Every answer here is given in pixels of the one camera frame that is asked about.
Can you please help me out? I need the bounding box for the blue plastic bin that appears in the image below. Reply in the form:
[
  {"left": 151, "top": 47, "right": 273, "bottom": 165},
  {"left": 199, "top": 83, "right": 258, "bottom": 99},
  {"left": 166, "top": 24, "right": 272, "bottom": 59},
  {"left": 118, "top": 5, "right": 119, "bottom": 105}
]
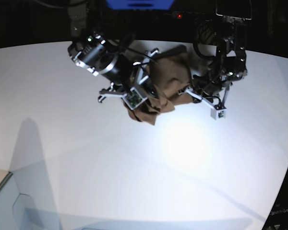
[{"left": 107, "top": 0, "right": 174, "bottom": 10}]

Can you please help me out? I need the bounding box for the black power strip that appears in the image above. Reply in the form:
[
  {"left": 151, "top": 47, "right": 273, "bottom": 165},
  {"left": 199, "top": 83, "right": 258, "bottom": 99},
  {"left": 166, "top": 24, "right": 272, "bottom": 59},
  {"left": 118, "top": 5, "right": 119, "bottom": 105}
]
[{"left": 171, "top": 11, "right": 203, "bottom": 20}]

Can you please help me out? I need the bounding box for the black cable bundle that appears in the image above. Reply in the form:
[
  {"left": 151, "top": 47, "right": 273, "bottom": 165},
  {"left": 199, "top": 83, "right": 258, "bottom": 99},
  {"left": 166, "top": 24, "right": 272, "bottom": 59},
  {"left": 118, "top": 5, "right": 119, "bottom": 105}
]
[{"left": 195, "top": 23, "right": 219, "bottom": 46}]

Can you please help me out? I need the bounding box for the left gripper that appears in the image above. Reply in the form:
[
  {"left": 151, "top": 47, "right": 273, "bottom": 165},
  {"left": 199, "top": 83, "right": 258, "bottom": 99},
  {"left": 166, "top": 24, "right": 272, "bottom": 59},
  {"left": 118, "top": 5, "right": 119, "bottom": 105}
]
[{"left": 179, "top": 86, "right": 226, "bottom": 108}]

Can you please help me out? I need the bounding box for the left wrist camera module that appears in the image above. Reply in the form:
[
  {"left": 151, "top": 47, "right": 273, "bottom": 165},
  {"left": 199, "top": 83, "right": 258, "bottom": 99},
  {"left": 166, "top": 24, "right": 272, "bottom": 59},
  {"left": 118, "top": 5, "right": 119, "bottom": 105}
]
[{"left": 211, "top": 108, "right": 227, "bottom": 120}]

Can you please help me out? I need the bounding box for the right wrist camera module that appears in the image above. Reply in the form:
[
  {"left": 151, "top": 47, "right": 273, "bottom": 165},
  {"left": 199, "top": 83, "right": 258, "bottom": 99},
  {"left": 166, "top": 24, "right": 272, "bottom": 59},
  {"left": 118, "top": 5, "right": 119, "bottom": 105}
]
[{"left": 122, "top": 87, "right": 148, "bottom": 110}]

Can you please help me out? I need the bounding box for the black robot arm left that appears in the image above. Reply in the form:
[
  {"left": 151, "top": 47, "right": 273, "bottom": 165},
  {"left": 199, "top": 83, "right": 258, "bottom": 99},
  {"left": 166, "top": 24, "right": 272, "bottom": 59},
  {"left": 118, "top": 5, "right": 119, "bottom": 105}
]
[{"left": 179, "top": 0, "right": 252, "bottom": 112}]

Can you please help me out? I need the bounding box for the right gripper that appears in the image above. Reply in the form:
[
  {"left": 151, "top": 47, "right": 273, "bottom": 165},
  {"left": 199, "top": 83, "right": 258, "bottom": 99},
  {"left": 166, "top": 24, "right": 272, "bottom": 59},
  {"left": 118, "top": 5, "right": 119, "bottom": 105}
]
[{"left": 98, "top": 48, "right": 159, "bottom": 103}]

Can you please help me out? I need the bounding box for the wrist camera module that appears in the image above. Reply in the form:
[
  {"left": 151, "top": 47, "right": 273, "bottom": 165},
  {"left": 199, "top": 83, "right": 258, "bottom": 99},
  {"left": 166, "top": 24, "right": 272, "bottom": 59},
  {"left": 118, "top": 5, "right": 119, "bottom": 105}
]
[
  {"left": 211, "top": 108, "right": 227, "bottom": 120},
  {"left": 122, "top": 87, "right": 148, "bottom": 110}
]

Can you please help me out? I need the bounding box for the brown t-shirt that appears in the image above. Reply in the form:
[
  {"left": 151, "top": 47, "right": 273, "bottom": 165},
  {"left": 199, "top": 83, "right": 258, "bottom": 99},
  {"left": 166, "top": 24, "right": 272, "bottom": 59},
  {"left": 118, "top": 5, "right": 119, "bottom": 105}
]
[{"left": 124, "top": 45, "right": 193, "bottom": 125}]

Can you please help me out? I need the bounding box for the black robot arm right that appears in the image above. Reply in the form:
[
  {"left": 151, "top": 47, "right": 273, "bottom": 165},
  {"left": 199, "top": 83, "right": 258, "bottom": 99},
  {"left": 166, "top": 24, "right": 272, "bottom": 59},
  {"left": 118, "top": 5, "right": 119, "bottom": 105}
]
[{"left": 68, "top": 30, "right": 159, "bottom": 110}]

